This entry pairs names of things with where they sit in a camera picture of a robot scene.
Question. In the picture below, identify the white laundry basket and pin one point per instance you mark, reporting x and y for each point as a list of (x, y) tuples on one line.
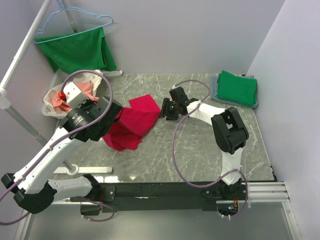
[(54, 87)]

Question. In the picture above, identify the white clothes rack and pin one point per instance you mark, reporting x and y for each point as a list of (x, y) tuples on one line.
[(26, 89)]

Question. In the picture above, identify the light blue wire hanger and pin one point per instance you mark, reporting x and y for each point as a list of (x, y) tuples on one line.
[(62, 7)]

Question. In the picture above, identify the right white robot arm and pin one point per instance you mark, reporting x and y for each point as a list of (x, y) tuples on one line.
[(229, 131)]

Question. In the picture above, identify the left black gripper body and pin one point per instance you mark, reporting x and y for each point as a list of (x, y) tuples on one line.
[(87, 106)]

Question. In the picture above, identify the white cloth in basket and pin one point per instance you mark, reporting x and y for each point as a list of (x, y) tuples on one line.
[(86, 77)]

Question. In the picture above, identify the peach t-shirt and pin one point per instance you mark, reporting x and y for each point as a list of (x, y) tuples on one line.
[(85, 87)]

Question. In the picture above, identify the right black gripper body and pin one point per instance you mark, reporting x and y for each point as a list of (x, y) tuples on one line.
[(172, 113)]

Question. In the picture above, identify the red t-shirt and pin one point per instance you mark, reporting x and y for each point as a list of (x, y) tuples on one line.
[(134, 123)]

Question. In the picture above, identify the aluminium rail frame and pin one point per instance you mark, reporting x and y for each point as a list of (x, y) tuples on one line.
[(257, 192)]

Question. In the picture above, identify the folded grey-blue t-shirt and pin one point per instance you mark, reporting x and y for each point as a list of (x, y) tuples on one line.
[(214, 90)]

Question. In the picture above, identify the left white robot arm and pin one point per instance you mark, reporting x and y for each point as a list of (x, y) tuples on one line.
[(33, 190)]

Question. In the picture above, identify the folded green t-shirt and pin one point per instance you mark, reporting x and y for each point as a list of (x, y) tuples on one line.
[(237, 89)]

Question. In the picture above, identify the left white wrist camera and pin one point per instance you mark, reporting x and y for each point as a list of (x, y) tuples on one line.
[(72, 95)]

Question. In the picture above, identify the black base beam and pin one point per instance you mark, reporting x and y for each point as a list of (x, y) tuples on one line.
[(152, 196)]

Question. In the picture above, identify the hanging green t-shirt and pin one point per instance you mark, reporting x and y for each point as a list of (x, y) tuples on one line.
[(69, 53)]

